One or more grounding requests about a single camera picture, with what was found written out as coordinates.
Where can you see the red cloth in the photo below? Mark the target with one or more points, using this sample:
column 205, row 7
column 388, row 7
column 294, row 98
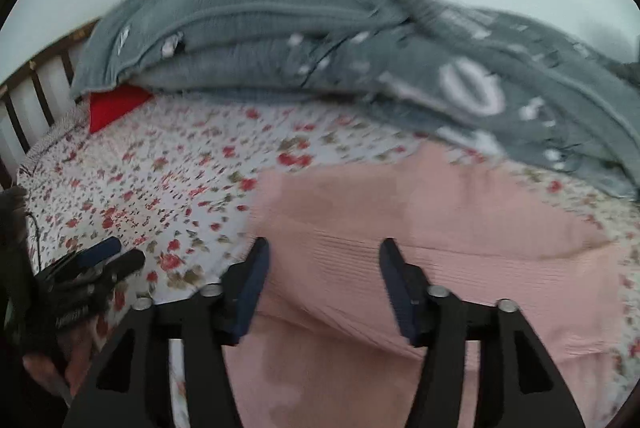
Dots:
column 112, row 105

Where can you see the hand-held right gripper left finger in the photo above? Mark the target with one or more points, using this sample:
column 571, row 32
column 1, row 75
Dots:
column 250, row 290

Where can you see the grey blanket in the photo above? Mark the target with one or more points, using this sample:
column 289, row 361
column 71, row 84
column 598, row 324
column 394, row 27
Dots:
column 250, row 17

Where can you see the pink knit sweater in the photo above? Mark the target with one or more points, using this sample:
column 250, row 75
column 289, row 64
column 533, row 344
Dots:
column 350, row 208

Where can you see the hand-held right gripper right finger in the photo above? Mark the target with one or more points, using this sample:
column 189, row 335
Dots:
column 400, row 295

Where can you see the person's left hand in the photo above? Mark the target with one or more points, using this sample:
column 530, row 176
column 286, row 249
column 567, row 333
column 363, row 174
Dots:
column 50, row 373

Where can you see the floral bed sheet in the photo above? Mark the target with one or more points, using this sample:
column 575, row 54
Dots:
column 150, row 167

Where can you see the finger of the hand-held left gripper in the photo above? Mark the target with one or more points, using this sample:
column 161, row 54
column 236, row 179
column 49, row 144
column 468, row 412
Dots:
column 125, row 264
column 100, row 250

